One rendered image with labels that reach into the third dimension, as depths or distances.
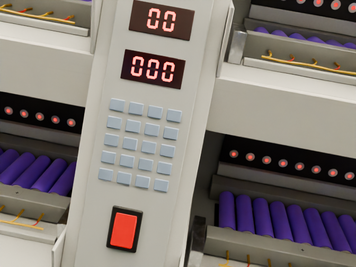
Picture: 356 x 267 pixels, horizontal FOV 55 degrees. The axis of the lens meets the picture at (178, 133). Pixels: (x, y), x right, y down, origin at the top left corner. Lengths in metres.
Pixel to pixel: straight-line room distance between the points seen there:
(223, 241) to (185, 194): 0.10
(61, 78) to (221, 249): 0.22
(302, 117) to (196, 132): 0.08
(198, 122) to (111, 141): 0.07
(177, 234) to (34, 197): 0.16
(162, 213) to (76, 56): 0.14
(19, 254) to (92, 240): 0.09
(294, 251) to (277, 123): 0.14
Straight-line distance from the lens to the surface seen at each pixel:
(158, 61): 0.26
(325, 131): 0.29
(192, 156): 0.26
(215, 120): 0.27
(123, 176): 0.27
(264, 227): 0.39
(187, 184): 0.27
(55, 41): 0.30
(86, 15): 0.35
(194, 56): 0.26
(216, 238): 0.35
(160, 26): 0.26
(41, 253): 0.35
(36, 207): 0.38
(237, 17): 0.48
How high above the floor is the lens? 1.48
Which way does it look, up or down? 5 degrees down
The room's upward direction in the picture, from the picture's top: 11 degrees clockwise
